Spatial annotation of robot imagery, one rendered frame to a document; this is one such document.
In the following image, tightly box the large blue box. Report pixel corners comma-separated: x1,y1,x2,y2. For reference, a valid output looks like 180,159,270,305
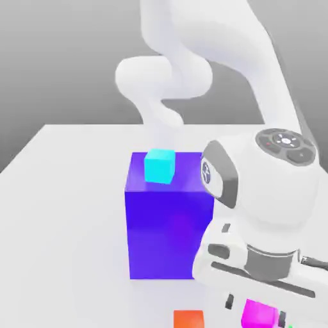
124,151,215,281

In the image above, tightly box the small cyan cube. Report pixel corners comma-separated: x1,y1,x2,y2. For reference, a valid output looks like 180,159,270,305
143,148,177,185

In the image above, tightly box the small magenta cube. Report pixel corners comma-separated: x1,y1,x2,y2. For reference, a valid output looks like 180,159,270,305
241,298,279,328

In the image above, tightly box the small orange cube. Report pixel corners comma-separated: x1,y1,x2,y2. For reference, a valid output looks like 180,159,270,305
173,309,205,328

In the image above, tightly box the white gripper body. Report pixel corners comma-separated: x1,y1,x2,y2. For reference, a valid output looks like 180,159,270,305
192,257,328,312

